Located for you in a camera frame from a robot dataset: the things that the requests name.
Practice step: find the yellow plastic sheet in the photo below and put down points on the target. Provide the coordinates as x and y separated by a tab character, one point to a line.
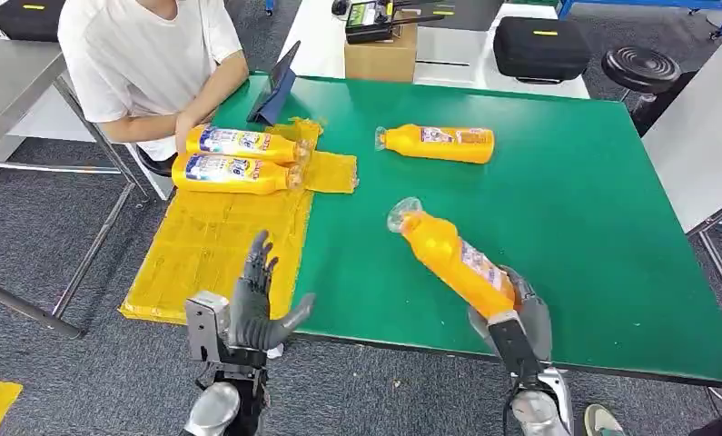
216	253

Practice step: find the brown cardboard box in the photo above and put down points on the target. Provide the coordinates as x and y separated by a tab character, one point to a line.
381	60

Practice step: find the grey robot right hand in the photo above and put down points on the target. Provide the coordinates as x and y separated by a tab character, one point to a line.
538	325

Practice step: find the tablet in blue case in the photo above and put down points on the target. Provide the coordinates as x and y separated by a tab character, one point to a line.
276	90

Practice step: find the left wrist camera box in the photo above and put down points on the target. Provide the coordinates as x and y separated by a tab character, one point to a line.
204	325

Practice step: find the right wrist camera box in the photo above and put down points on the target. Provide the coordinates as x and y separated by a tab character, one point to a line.
514	349

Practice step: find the grey table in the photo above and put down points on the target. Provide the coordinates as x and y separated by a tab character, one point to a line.
697	132

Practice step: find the person's shoe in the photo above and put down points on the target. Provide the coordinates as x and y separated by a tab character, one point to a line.
601	421

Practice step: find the small black device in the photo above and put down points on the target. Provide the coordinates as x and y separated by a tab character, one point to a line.
339	6

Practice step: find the black remote controller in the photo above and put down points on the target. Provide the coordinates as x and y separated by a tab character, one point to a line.
366	18

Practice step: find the steel table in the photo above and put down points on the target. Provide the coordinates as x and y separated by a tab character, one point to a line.
11	78

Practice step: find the green table mat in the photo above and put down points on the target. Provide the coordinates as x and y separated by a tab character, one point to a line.
577	210

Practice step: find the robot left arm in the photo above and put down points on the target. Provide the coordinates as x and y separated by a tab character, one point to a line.
213	409

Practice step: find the orange drink bottle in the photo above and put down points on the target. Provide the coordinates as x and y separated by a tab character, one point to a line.
234	174
240	144
445	253
439	144

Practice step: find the white table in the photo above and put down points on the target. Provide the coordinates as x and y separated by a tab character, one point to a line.
318	42

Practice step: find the person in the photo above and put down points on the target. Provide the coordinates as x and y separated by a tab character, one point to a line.
138	54

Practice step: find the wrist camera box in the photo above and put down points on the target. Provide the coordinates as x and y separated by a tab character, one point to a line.
204	325
514	349

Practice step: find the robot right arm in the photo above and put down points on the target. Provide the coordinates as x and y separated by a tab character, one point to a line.
541	409

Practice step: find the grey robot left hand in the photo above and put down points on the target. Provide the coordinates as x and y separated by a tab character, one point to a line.
252	319

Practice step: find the person's right hand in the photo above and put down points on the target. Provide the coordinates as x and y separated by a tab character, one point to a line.
184	132

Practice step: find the black round stool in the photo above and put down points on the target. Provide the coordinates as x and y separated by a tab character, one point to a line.
640	69

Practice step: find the black case with yellow label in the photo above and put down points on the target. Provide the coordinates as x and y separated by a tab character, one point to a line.
26	21
541	51

